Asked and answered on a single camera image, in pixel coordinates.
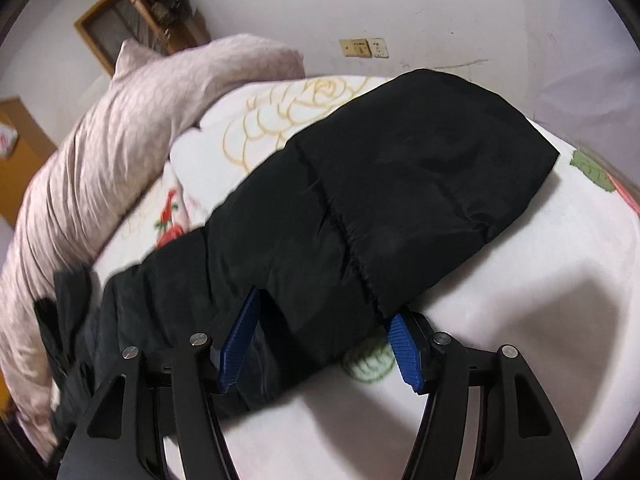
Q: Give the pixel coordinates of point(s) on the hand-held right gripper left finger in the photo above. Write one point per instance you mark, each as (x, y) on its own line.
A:
(239, 340)

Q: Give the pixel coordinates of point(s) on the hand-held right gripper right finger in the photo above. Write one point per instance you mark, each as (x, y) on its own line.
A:
(406, 355)

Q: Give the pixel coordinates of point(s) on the black padded jacket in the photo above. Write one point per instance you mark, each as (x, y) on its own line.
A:
(390, 180)

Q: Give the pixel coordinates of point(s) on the dark hanging clothes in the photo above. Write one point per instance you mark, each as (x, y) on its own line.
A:
(167, 2)

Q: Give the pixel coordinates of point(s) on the white floral blanket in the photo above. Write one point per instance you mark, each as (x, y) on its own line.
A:
(500, 280)

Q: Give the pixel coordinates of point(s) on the pink quilt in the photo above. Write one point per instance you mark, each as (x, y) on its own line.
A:
(115, 160)

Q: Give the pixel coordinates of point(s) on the wooden cabinet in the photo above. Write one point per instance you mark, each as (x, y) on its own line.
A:
(25, 160)

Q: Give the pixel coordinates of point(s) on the white plastic bag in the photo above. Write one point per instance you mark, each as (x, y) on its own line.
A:
(6, 140)

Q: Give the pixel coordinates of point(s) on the white wall socket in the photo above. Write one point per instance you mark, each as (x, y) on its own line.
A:
(378, 47)

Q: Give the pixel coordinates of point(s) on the yellowed wall socket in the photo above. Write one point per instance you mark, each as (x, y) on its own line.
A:
(355, 48)

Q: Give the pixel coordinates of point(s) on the wooden frame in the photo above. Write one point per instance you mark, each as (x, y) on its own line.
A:
(100, 30)

